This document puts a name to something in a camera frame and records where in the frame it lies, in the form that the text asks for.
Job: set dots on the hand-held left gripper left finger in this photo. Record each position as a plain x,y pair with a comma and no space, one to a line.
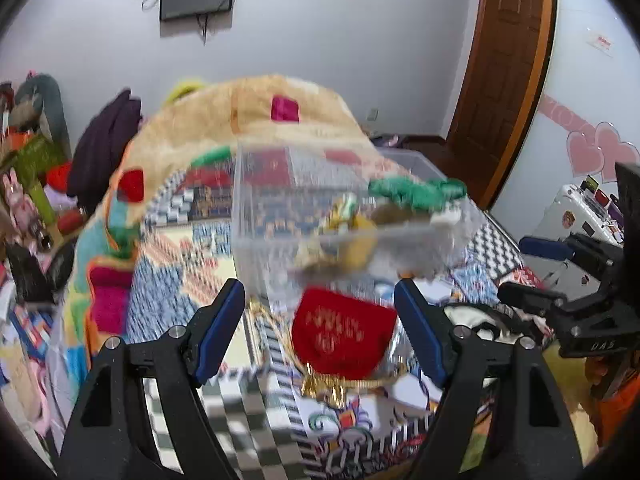
223,327

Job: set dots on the wall socket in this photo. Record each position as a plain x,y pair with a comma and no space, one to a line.
372,113

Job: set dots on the white wall label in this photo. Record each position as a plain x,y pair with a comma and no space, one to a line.
601,42

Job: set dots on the clear plastic box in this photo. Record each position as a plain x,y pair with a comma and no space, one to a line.
300,210

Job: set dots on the white and black cloth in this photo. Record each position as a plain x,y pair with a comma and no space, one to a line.
492,322

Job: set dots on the patterned bed sheet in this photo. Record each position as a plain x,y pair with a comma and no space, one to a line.
240,410

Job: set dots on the pink heart wall stickers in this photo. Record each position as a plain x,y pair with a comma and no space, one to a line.
597,152

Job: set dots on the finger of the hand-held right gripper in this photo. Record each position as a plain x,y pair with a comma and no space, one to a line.
544,248
530,299

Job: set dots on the brown wooden door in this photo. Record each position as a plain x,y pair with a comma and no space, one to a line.
505,55

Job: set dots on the red embroidered pouch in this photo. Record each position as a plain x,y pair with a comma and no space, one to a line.
342,332

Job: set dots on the cream patchwork plush blanket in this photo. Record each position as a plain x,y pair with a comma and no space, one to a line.
200,125

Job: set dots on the green knitted item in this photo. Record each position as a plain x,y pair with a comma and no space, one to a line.
415,192

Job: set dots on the dark purple garment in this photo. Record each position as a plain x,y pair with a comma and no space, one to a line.
102,145

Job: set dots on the yellow plush cloth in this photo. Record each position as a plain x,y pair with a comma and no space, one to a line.
570,410

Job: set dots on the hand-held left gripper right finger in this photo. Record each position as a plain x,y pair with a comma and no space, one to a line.
419,329

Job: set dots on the white suitcase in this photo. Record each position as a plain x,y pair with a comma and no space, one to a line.
575,212

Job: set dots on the clear storage bin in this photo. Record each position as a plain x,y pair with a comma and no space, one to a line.
410,162

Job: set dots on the yellow soft toy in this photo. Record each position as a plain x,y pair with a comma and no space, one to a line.
357,245

